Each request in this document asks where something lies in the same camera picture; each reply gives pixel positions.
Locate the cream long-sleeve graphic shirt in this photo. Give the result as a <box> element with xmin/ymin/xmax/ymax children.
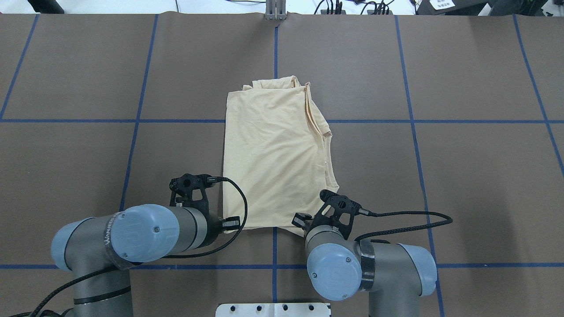
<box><xmin>223</xmin><ymin>76</ymin><xmax>340</xmax><ymax>236</ymax></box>

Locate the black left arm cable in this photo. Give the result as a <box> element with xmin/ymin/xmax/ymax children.
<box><xmin>22</xmin><ymin>177</ymin><xmax>249</xmax><ymax>317</ymax></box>

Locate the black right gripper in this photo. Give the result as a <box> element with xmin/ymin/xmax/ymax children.
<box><xmin>292</xmin><ymin>213</ymin><xmax>315</xmax><ymax>237</ymax></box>

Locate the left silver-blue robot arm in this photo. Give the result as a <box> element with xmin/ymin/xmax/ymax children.
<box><xmin>21</xmin><ymin>203</ymin><xmax>248</xmax><ymax>317</ymax></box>

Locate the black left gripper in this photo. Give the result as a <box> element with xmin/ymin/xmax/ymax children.
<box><xmin>207</xmin><ymin>214</ymin><xmax>241</xmax><ymax>240</ymax></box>

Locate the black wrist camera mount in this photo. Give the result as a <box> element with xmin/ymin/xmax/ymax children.
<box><xmin>169</xmin><ymin>174</ymin><xmax>224</xmax><ymax>212</ymax></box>
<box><xmin>313</xmin><ymin>189</ymin><xmax>369</xmax><ymax>240</ymax></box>

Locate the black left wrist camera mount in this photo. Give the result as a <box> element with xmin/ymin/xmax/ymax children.
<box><xmin>169</xmin><ymin>174</ymin><xmax>224</xmax><ymax>212</ymax></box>

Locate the aluminium frame post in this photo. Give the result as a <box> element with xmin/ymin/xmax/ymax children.
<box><xmin>265</xmin><ymin>0</ymin><xmax>287</xmax><ymax>21</ymax></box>

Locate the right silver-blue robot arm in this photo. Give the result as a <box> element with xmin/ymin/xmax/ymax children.
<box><xmin>292</xmin><ymin>213</ymin><xmax>438</xmax><ymax>317</ymax></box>

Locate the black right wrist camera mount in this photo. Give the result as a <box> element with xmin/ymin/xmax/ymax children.
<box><xmin>313</xmin><ymin>189</ymin><xmax>369</xmax><ymax>240</ymax></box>

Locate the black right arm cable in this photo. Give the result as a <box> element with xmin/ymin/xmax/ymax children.
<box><xmin>355</xmin><ymin>209</ymin><xmax>453</xmax><ymax>243</ymax></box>

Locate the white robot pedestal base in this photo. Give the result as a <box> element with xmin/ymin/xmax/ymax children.
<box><xmin>215</xmin><ymin>302</ymin><xmax>332</xmax><ymax>317</ymax></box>

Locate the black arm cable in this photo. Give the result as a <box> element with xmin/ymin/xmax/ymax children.
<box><xmin>355</xmin><ymin>209</ymin><xmax>453</xmax><ymax>243</ymax></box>
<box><xmin>22</xmin><ymin>177</ymin><xmax>249</xmax><ymax>317</ymax></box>

